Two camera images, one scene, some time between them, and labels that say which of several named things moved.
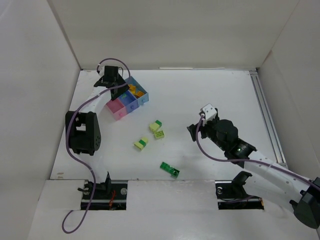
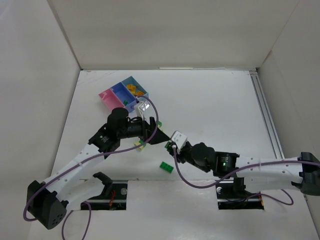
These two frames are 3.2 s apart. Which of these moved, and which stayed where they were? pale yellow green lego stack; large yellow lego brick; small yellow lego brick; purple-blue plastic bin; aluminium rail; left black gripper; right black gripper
Moved: left black gripper; right black gripper
Stayed: pale yellow green lego stack; large yellow lego brick; small yellow lego brick; aluminium rail; purple-blue plastic bin
